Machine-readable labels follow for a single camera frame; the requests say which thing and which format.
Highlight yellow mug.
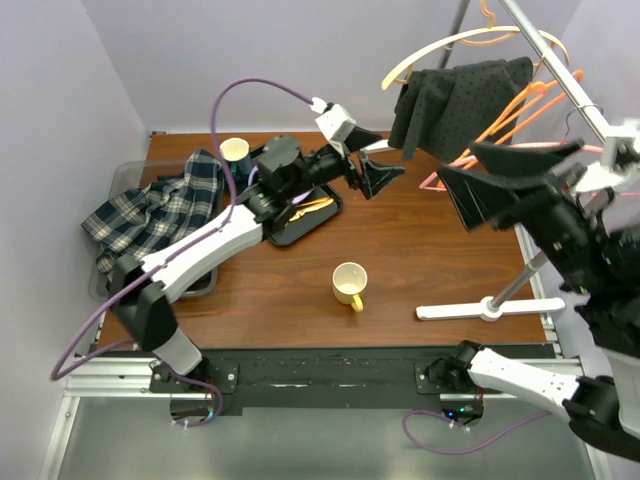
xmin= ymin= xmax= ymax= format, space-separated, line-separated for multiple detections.
xmin=332 ymin=262 xmax=368 ymax=313

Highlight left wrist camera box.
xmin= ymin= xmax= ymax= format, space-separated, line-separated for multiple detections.
xmin=315 ymin=103 xmax=356 ymax=144

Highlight navy white plaid skirt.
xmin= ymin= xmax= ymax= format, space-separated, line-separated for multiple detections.
xmin=81 ymin=149 xmax=225 ymax=288

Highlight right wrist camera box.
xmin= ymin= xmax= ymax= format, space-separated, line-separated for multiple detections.
xmin=573 ymin=119 xmax=639 ymax=193

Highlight dark teal cup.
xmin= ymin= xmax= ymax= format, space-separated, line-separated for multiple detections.
xmin=220 ymin=137 xmax=252 ymax=178

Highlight tan thin hanger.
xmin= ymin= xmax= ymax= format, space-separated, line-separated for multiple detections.
xmin=459 ymin=0 xmax=571 ymax=66

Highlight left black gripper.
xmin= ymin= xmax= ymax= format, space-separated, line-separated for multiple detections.
xmin=283 ymin=127 xmax=403 ymax=201

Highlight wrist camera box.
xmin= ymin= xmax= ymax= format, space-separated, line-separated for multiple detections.
xmin=315 ymin=103 xmax=356 ymax=144
xmin=573 ymin=119 xmax=639 ymax=193

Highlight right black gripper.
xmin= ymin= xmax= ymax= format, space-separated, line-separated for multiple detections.
xmin=429 ymin=130 xmax=609 ymax=286

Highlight black tray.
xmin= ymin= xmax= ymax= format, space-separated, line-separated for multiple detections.
xmin=222 ymin=138 xmax=345 ymax=250

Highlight gold knife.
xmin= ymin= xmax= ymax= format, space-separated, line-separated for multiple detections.
xmin=289 ymin=196 xmax=334 ymax=222

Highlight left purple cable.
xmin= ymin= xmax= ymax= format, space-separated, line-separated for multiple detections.
xmin=49 ymin=77 xmax=329 ymax=429

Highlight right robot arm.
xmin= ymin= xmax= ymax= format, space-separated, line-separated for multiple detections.
xmin=427 ymin=141 xmax=639 ymax=461

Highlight purple plate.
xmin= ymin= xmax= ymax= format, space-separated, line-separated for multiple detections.
xmin=247 ymin=164 xmax=258 ymax=186

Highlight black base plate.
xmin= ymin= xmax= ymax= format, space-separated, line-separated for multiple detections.
xmin=169 ymin=344 xmax=486 ymax=419

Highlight pink hanger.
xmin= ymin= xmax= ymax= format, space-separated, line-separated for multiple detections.
xmin=420 ymin=142 xmax=639 ymax=193

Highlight white wooden hanger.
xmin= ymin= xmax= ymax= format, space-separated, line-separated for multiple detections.
xmin=380 ymin=25 xmax=524 ymax=91

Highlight dark dotted garment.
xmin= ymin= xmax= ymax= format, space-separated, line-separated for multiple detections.
xmin=388 ymin=57 xmax=533 ymax=163

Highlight clear plastic bin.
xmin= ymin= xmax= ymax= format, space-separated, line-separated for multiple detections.
xmin=88 ymin=158 xmax=217 ymax=301

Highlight orange hanger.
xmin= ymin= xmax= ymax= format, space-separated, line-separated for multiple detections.
xmin=434 ymin=69 xmax=585 ymax=191

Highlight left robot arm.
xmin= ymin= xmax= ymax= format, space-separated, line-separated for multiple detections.
xmin=111 ymin=128 xmax=405 ymax=392

